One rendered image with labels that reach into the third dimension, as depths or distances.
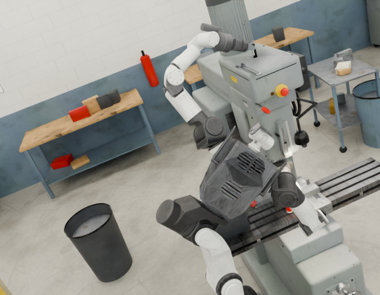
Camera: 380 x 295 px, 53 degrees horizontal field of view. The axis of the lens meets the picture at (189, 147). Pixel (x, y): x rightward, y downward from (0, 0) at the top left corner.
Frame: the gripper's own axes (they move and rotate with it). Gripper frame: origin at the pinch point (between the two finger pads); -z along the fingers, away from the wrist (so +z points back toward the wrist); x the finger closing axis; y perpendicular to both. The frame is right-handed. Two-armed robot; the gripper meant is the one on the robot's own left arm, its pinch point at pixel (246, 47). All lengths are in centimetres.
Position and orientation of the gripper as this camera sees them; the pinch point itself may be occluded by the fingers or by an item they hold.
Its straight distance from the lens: 199.5
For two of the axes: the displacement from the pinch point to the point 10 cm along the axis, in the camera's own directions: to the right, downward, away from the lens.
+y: 1.5, -9.6, -2.2
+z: -8.8, -0.3, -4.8
